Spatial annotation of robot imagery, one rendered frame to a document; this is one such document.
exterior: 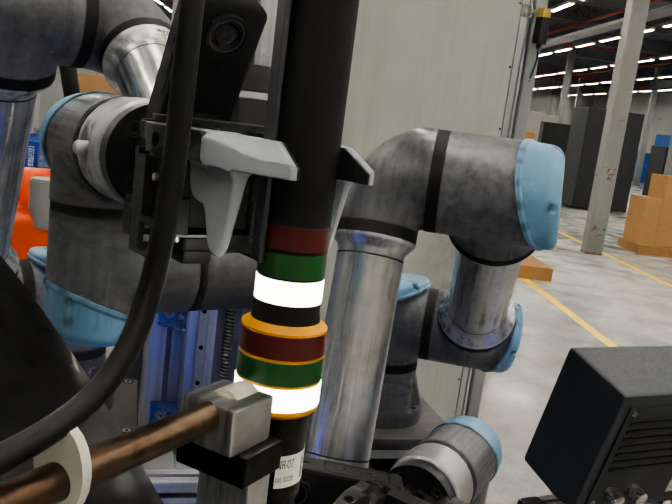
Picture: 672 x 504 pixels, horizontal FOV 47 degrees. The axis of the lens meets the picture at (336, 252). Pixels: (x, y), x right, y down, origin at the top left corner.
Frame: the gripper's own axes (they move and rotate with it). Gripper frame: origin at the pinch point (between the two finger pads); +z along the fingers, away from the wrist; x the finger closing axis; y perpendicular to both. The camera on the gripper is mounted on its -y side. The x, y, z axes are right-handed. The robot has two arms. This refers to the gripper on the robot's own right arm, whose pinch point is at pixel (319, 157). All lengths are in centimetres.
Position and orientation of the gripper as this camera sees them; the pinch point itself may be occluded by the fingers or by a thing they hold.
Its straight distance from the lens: 35.6
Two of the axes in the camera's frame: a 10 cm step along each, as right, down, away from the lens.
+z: 5.7, 2.1, -8.0
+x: -8.1, 0.0, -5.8
